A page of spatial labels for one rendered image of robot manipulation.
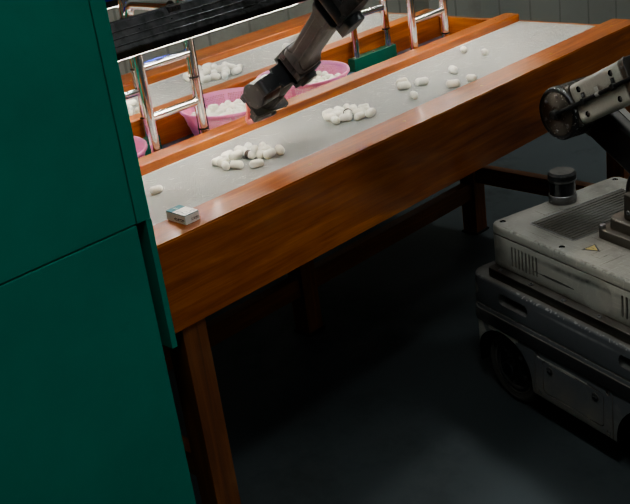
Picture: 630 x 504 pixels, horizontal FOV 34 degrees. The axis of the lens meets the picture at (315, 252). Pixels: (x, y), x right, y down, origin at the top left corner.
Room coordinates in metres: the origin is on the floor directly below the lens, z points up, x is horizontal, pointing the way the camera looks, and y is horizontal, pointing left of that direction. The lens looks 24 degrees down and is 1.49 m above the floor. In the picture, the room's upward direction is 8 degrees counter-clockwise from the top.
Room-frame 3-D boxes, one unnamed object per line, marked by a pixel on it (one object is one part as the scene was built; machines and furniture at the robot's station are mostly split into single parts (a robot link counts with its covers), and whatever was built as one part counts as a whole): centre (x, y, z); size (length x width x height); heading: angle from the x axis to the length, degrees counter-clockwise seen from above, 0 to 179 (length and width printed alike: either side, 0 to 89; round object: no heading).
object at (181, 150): (2.70, -0.06, 0.71); 1.81 x 0.06 x 0.11; 132
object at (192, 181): (2.57, -0.18, 0.73); 1.81 x 0.30 x 0.02; 132
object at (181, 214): (1.90, 0.24, 0.77); 0.06 x 0.04 x 0.02; 42
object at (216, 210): (2.42, -0.32, 0.67); 1.81 x 0.12 x 0.19; 132
